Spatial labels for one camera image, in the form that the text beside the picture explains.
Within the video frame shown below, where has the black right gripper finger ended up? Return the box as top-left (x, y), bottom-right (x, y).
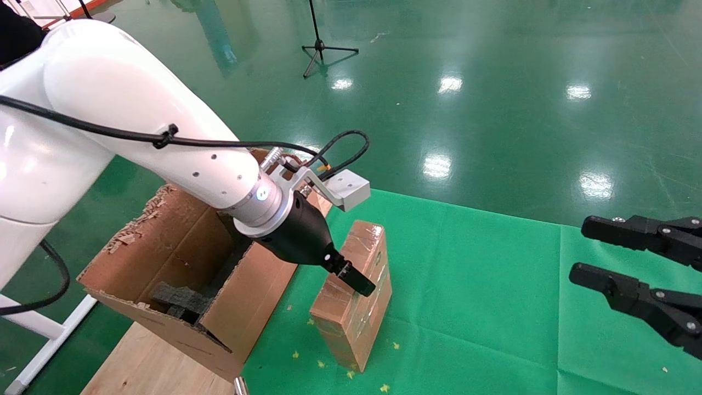
top-left (581, 215), bottom-right (702, 271)
top-left (569, 262), bottom-right (702, 361)

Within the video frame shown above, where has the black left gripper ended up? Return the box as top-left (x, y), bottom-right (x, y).
top-left (253, 191), bottom-right (377, 297)

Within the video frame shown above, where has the small taped cardboard box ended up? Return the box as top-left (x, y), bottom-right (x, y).
top-left (309, 219), bottom-right (393, 374)

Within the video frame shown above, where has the large open cardboard carton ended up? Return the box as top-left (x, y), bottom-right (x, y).
top-left (77, 147), bottom-right (335, 383)

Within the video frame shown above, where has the green table cloth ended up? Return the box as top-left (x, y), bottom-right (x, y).
top-left (241, 188), bottom-right (561, 395)
top-left (557, 224), bottom-right (702, 395)

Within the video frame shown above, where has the black foam padding piece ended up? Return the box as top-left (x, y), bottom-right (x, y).
top-left (149, 281), bottom-right (214, 325)
top-left (217, 211), bottom-right (258, 291)

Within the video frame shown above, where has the black tripod stand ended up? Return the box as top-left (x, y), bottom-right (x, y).
top-left (302, 0), bottom-right (360, 78)

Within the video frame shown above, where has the black pole stand round base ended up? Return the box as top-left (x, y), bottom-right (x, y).
top-left (80, 0), bottom-right (117, 26)

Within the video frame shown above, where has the person in black clothes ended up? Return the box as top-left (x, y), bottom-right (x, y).
top-left (0, 3), bottom-right (47, 69)

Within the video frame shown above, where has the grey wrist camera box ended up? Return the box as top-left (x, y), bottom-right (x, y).
top-left (324, 169), bottom-right (371, 212)

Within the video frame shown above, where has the silver camera mount bracket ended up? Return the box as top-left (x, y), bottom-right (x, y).
top-left (261, 147), bottom-right (335, 201)

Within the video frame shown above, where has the thick black cable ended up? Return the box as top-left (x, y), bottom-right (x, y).
top-left (0, 239), bottom-right (72, 317)

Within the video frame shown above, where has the white metal stand frame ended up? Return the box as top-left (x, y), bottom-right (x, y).
top-left (0, 294), bottom-right (99, 395)

